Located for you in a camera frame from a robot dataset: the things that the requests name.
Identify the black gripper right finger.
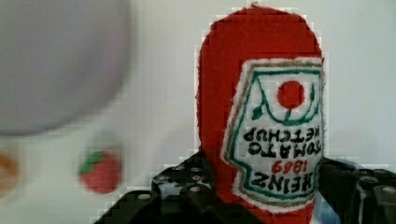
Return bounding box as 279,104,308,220
318,158,396,224

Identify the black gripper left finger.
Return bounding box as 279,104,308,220
94,151,264,224

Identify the red felt ketchup bottle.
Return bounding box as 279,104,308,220
197,5,325,224

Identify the strawberry toy on table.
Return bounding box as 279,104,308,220
79,151,120,194

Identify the orange slice toy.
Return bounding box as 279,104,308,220
0,155,20,198

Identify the lilac round plate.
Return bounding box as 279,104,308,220
0,0,132,136

